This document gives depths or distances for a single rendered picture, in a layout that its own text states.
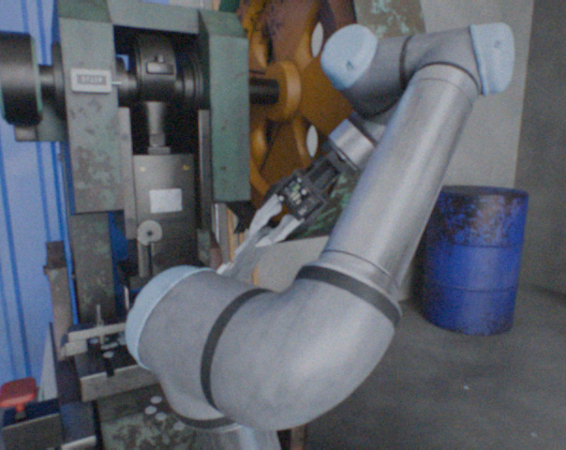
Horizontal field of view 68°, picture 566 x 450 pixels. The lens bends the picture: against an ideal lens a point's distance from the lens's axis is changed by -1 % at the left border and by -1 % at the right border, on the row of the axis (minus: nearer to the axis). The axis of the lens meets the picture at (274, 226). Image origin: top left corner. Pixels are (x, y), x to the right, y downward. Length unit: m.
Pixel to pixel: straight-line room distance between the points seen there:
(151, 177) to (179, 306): 0.64
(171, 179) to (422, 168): 0.71
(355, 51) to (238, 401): 0.42
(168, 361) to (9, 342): 2.00
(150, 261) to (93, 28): 0.49
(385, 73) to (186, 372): 0.40
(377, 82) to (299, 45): 0.64
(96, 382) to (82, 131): 0.54
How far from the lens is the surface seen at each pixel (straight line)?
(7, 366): 2.44
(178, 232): 1.04
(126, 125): 0.96
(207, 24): 1.05
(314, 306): 0.33
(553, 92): 4.07
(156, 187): 1.01
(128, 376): 1.07
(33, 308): 2.33
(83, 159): 0.94
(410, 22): 0.98
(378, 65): 0.57
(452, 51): 0.52
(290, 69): 1.18
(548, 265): 4.12
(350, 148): 0.65
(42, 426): 0.96
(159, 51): 1.04
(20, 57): 0.99
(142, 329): 0.43
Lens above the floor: 1.21
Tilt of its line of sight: 12 degrees down
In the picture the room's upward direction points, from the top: straight up
